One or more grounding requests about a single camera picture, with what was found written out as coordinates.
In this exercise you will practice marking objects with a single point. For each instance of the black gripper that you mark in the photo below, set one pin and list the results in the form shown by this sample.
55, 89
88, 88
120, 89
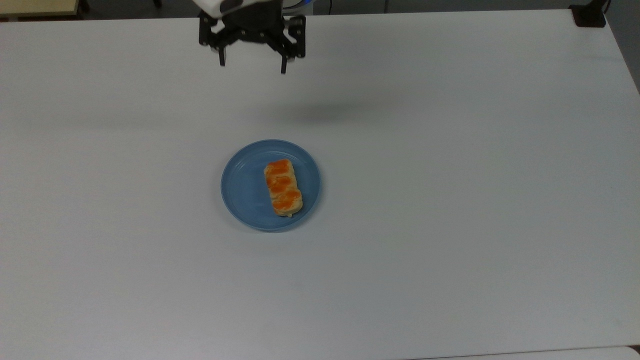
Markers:
252, 22

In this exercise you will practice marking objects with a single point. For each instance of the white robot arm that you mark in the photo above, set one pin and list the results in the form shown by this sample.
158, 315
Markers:
212, 5

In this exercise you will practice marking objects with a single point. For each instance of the orange glazed bread loaf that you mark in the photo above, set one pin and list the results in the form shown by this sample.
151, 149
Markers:
283, 187

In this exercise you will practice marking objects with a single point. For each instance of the blue white robot base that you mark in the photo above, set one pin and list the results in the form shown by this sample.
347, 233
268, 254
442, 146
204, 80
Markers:
303, 4

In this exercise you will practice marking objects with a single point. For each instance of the blue round plate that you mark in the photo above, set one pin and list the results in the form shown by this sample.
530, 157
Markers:
245, 190

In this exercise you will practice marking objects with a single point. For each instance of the light wooden furniture top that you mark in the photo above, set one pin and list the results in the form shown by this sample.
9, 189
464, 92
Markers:
37, 7

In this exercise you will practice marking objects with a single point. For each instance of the black clamp mount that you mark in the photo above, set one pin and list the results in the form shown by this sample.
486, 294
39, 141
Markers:
589, 16

